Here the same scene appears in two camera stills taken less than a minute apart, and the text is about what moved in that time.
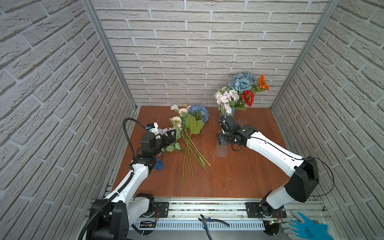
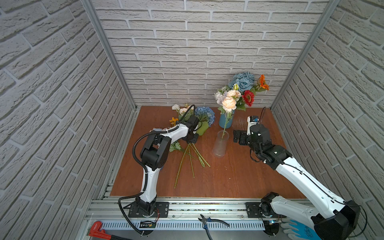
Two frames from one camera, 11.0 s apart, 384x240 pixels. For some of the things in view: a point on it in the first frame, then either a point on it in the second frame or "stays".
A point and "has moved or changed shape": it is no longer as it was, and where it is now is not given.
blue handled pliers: (205, 220) stays
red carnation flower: (248, 97) stays
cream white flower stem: (175, 107) stays
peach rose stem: (177, 121) to (229, 104)
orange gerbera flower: (262, 83) stays
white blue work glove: (305, 229) stays
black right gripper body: (224, 139) to (244, 139)
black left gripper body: (164, 141) to (193, 139)
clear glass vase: (221, 151) stays
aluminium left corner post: (109, 50) stays
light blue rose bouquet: (242, 81) stays
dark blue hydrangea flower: (199, 111) has moved or changed shape
